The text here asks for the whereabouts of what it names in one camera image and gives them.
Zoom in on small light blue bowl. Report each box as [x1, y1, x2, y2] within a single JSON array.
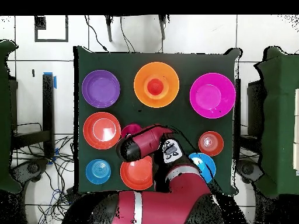
[[85, 159, 112, 186]]

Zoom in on wide red-orange bowl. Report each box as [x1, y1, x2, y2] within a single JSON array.
[[120, 155, 155, 191], [83, 111, 121, 151]]

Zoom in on black floor power box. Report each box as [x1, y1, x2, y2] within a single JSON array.
[[65, 186, 81, 201]]

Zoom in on wide purple bowl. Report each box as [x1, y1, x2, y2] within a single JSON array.
[[81, 69, 121, 109]]

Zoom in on large blue bowl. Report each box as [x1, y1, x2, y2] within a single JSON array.
[[188, 152, 217, 184]]

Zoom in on small orange bowl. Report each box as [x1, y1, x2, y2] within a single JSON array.
[[198, 131, 224, 157]]

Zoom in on blue tape strip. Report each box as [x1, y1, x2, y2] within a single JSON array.
[[43, 72, 57, 89]]

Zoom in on black square floor frame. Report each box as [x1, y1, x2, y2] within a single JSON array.
[[34, 15, 69, 43]]

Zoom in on small magenta bowl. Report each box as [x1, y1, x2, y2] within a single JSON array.
[[120, 123, 143, 139]]

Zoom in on green cloth covered table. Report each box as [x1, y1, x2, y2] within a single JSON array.
[[0, 38, 23, 194], [253, 45, 299, 198]]

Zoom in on large yellow-orange bowl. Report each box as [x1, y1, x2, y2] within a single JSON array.
[[133, 61, 180, 109]]

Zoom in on large pink bowl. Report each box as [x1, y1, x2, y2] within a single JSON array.
[[189, 72, 237, 119]]

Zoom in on black metal stand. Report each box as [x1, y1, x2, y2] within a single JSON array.
[[11, 73, 55, 158], [233, 78, 261, 162]]

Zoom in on black cable with plug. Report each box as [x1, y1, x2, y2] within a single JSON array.
[[84, 15, 110, 53]]

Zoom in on tangled floor cables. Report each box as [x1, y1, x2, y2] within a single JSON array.
[[13, 135, 78, 224]]

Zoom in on grey stand leg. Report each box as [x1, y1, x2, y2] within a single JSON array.
[[158, 15, 167, 40], [104, 15, 113, 43]]

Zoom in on dark green tablecloth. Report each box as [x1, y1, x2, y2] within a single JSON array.
[[72, 45, 241, 196]]

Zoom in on orange cup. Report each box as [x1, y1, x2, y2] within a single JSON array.
[[147, 78, 165, 96]]

